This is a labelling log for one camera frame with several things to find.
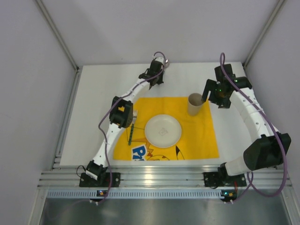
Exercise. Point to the yellow Pikachu placemat cloth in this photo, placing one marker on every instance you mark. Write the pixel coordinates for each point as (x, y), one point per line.
(197, 140)

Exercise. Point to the cream round plate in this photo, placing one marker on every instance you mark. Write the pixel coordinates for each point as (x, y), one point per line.
(163, 131)

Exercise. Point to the fork with green handle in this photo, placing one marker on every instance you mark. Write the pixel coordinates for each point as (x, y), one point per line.
(135, 114)

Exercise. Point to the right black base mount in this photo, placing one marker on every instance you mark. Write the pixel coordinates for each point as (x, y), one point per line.
(214, 180)

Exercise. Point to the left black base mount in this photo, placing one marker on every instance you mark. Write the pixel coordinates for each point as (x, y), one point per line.
(88, 182)

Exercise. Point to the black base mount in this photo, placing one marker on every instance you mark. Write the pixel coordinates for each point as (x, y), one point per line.
(214, 180)
(88, 182)

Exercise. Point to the beige cup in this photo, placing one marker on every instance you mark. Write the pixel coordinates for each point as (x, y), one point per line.
(195, 102)

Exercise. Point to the slotted cable duct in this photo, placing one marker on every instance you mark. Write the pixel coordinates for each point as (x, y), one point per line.
(141, 193)

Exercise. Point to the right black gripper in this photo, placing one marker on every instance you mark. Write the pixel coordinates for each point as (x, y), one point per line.
(211, 88)

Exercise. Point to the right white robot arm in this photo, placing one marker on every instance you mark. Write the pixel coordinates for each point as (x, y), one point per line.
(268, 144)

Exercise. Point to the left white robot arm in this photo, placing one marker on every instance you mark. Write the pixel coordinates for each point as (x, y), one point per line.
(120, 115)

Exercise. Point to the aluminium mounting rail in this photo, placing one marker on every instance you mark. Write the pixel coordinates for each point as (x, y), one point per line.
(156, 177)

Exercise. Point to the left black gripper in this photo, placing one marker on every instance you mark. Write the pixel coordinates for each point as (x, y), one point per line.
(154, 78)

